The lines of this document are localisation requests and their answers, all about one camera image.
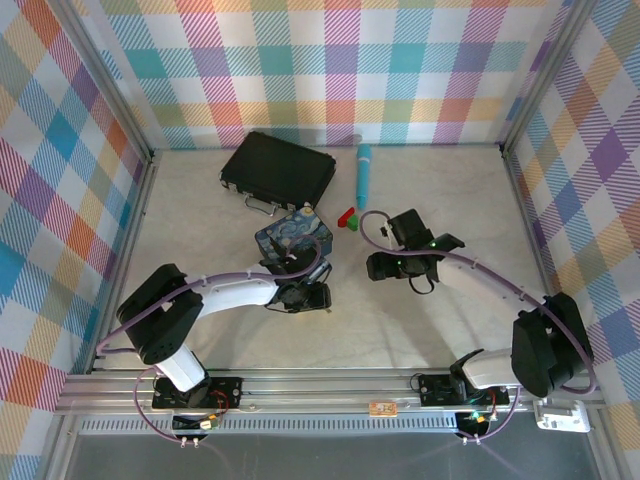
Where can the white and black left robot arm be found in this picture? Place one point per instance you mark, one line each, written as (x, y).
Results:
(230, 295)

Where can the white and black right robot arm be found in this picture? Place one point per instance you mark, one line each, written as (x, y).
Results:
(535, 350)

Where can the green wooden block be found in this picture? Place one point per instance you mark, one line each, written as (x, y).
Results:
(354, 223)

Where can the starry night print box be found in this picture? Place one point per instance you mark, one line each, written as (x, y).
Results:
(295, 231)

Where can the red wooden block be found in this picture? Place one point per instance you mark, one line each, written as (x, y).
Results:
(345, 216)

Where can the turquoise marker pen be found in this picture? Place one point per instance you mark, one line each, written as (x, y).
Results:
(363, 175)

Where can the black briefcase with metal latches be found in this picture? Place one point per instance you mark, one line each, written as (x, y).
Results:
(277, 170)

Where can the small orange label sticker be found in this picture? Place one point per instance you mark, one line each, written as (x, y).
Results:
(383, 408)

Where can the aluminium mounting rail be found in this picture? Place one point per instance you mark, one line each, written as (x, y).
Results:
(325, 392)

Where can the aluminium side rail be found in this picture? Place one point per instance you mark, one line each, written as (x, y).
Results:
(530, 225)
(131, 250)

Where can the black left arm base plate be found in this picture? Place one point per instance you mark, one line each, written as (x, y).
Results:
(227, 392)

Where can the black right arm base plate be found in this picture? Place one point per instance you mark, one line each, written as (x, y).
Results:
(435, 387)

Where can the aluminium frame post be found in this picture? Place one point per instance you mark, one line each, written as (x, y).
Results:
(545, 80)
(105, 80)

